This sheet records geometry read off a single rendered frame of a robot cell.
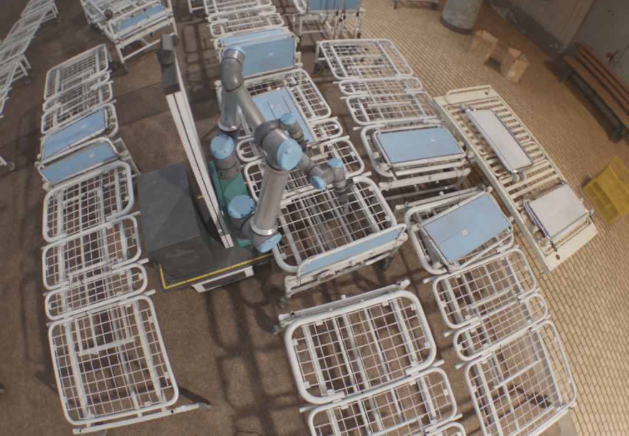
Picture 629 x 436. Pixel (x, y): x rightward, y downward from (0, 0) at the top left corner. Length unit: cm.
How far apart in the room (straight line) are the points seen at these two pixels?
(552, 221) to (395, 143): 149
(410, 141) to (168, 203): 191
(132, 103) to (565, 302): 527
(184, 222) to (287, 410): 149
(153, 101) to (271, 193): 289
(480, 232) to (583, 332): 184
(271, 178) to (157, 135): 242
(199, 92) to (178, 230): 238
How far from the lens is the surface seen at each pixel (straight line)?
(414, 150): 270
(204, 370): 258
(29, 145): 480
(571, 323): 370
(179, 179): 213
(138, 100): 426
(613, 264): 457
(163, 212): 204
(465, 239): 244
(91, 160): 296
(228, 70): 172
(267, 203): 153
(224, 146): 208
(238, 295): 261
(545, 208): 296
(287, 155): 129
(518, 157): 312
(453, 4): 604
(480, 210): 266
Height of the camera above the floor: 250
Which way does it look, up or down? 59 degrees down
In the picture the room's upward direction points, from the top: 7 degrees clockwise
